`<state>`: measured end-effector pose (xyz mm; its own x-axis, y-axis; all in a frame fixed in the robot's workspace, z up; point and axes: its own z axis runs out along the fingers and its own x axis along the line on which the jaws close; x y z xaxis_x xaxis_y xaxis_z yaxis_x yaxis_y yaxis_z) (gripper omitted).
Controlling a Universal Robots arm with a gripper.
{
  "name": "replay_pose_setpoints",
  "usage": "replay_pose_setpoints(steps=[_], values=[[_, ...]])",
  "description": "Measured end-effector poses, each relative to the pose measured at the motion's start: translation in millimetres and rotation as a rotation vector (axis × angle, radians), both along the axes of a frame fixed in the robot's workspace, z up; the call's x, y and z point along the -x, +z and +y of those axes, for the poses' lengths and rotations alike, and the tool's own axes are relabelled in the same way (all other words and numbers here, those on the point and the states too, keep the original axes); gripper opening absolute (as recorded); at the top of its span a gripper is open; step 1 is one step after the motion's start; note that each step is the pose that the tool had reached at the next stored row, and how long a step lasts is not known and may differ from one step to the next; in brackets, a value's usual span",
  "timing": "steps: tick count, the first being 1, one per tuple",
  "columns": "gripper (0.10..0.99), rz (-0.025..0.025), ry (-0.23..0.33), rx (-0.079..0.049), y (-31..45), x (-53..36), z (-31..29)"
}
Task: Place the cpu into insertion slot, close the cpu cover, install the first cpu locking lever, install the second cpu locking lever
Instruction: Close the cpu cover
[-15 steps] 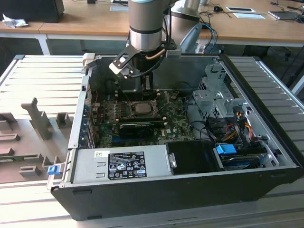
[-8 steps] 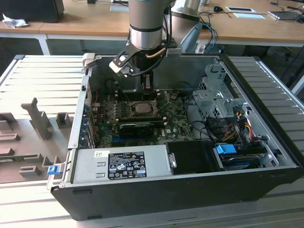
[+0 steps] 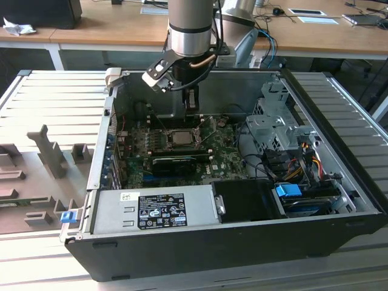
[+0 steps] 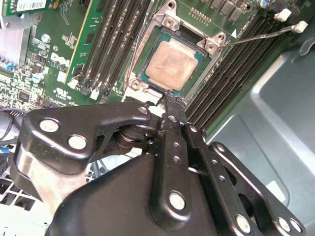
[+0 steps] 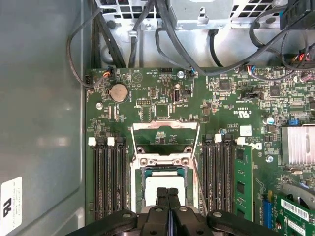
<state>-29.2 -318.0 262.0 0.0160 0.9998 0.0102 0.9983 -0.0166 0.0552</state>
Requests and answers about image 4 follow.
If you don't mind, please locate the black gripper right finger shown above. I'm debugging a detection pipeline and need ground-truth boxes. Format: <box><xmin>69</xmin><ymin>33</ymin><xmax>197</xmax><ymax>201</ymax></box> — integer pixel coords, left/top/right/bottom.
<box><xmin>175</xmin><ymin>96</ymin><xmax>308</xmax><ymax>236</ymax></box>

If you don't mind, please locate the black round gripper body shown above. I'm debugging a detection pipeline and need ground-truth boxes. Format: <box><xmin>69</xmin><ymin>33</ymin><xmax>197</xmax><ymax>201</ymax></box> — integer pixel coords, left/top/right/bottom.
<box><xmin>45</xmin><ymin>154</ymin><xmax>231</xmax><ymax>236</ymax></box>

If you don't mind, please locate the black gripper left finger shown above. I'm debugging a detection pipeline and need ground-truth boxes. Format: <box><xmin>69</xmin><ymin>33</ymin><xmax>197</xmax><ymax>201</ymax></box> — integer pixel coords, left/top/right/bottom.
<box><xmin>9</xmin><ymin>91</ymin><xmax>193</xmax><ymax>232</ymax></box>

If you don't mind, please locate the metal socket cover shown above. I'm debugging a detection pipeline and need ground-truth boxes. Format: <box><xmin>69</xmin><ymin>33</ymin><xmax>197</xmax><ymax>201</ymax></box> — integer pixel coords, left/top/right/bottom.
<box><xmin>122</xmin><ymin>87</ymin><xmax>165</xmax><ymax>107</ymax></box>

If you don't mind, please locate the thin metal locking lever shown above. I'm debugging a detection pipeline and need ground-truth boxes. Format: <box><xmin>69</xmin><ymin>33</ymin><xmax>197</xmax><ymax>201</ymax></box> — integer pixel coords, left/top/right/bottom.
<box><xmin>123</xmin><ymin>9</ymin><xmax>152</xmax><ymax>89</ymax></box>
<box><xmin>220</xmin><ymin>26</ymin><xmax>296</xmax><ymax>49</ymax></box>

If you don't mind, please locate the square CPU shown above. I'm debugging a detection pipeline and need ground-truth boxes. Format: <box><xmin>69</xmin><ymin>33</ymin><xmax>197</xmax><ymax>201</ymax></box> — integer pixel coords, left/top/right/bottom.
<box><xmin>144</xmin><ymin>38</ymin><xmax>207</xmax><ymax>91</ymax></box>

